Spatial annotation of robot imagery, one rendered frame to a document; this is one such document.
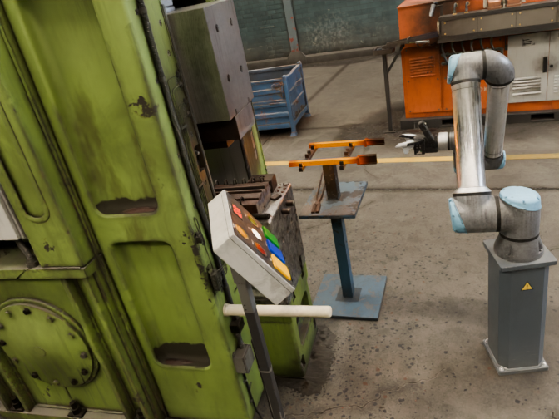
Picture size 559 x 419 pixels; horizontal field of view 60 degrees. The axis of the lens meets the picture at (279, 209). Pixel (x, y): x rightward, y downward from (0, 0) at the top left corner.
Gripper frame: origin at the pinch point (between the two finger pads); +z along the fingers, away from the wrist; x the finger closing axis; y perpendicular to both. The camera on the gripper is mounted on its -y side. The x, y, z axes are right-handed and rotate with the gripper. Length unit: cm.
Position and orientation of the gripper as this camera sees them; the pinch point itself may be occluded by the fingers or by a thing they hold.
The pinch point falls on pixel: (397, 140)
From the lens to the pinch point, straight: 259.0
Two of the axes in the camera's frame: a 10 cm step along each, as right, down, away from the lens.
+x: 3.3, -4.8, 8.1
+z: -9.3, 0.1, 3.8
